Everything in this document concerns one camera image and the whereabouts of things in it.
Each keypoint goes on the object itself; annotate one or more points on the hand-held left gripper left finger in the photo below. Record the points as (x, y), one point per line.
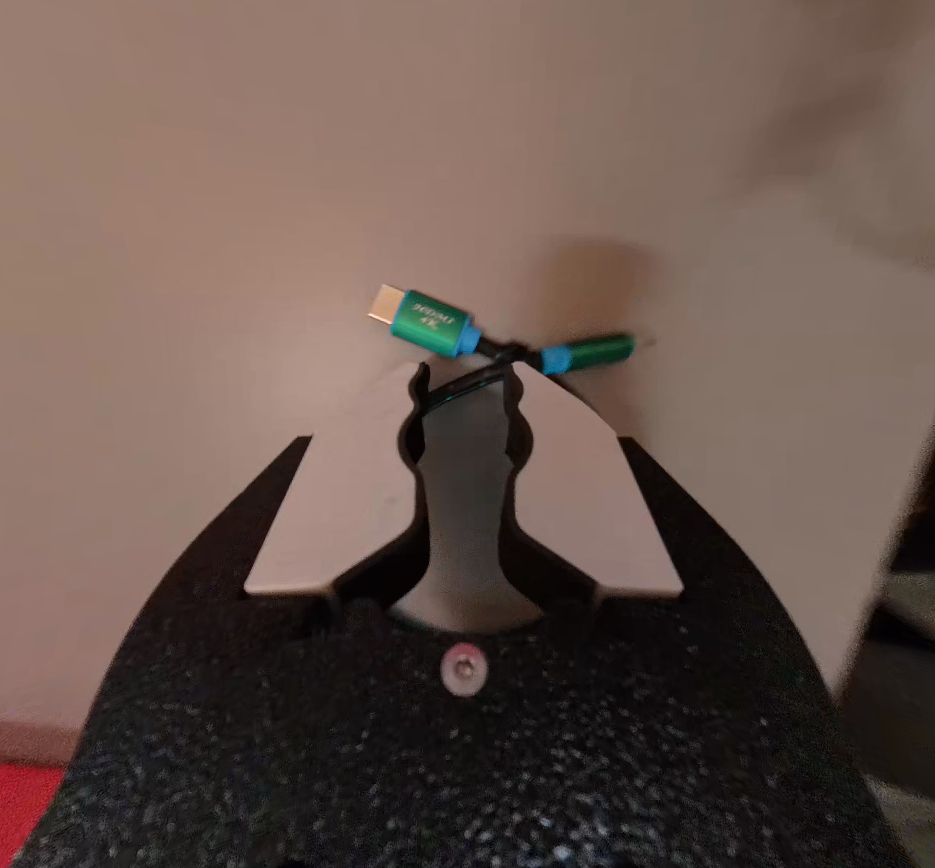
(343, 510)

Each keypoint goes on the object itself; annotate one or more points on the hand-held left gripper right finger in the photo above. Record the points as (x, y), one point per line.
(592, 510)

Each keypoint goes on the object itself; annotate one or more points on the red plastic bin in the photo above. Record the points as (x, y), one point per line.
(25, 817)

